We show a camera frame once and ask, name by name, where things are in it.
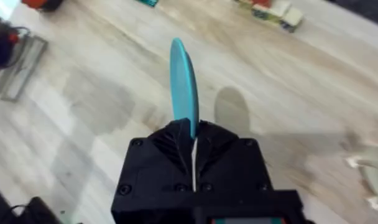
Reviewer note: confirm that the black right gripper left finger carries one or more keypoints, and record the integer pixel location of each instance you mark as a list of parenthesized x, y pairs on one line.
[(159, 165)]

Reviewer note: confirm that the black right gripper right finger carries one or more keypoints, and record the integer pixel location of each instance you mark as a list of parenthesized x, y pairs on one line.
[(229, 165)]

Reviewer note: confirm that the teal plate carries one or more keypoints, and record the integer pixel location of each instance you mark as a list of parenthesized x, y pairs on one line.
[(183, 87)]

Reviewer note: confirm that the pale green plate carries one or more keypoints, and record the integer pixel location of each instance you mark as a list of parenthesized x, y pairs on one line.
[(377, 174)]

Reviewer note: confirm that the toy blocks on green board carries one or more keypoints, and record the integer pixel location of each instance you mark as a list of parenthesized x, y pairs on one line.
[(274, 12)]

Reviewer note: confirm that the teal box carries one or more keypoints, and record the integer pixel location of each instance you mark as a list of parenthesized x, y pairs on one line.
[(148, 2)]

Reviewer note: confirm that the black and red tool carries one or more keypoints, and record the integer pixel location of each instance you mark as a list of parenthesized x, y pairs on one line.
[(2, 46)]

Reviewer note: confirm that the red and black object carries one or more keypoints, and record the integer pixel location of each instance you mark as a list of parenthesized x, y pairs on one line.
[(43, 3)]

